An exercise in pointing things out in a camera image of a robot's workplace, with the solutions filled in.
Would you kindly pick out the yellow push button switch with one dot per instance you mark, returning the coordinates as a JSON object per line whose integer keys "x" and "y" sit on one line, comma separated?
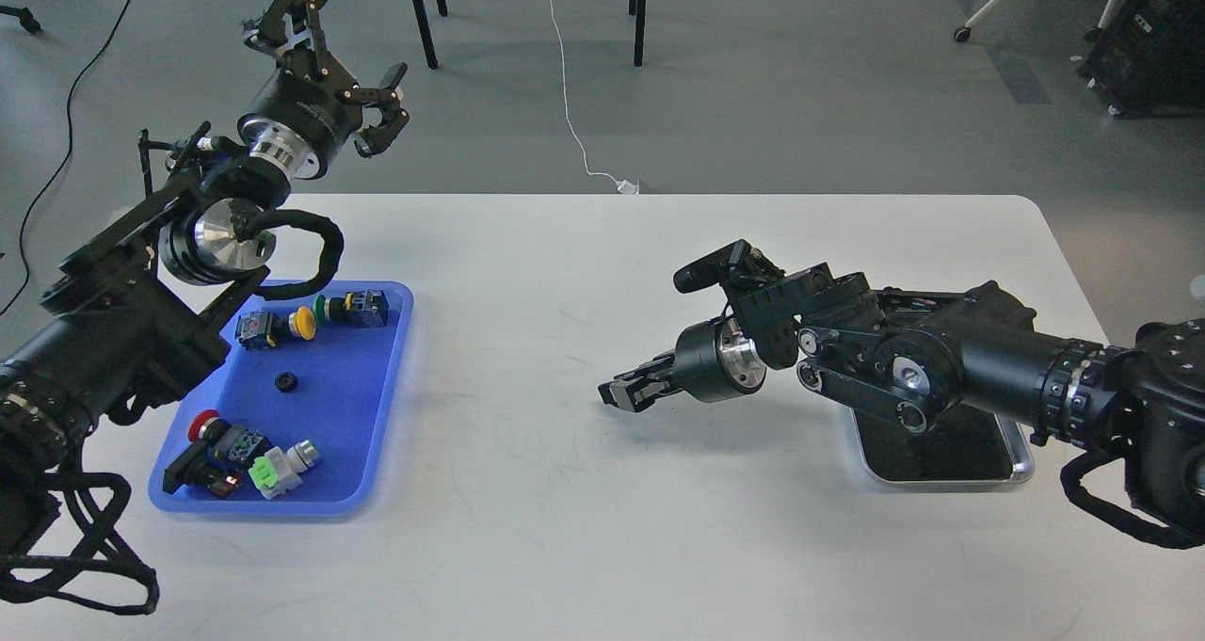
{"x": 264, "y": 329}

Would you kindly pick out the red emergency stop button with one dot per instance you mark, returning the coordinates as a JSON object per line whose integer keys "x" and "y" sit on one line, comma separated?
{"x": 218, "y": 456}

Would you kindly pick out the green push button switch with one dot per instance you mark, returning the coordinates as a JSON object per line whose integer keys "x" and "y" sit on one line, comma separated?
{"x": 363, "y": 309}

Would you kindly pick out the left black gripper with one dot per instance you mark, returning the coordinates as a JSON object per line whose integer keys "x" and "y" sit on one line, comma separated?
{"x": 311, "y": 100}

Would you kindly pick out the black equipment cart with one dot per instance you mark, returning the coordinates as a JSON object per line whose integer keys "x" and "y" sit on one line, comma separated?
{"x": 1149, "y": 61}

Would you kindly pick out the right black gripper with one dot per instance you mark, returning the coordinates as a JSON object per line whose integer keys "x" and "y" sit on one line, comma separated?
{"x": 712, "y": 361}

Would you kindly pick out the green white selector switch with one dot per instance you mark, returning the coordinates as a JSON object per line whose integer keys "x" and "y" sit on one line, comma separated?
{"x": 279, "y": 470}

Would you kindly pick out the silver metal tray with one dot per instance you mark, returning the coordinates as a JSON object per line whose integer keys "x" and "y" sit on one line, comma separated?
{"x": 968, "y": 450}

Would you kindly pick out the black table leg left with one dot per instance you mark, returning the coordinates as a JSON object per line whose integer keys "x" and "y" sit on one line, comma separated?
{"x": 424, "y": 29}

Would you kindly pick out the black table leg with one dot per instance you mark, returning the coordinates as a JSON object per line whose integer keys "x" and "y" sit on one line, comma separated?
{"x": 424, "y": 29}
{"x": 638, "y": 9}

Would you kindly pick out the black table leg right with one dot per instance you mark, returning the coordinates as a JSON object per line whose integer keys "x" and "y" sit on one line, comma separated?
{"x": 638, "y": 9}

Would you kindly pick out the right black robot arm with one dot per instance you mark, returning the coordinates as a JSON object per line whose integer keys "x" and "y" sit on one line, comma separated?
{"x": 908, "y": 357}

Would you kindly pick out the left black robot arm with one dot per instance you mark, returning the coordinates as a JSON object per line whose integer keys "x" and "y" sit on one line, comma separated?
{"x": 139, "y": 312}

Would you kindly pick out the blue plastic tray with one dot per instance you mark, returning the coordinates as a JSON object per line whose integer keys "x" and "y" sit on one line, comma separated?
{"x": 346, "y": 379}

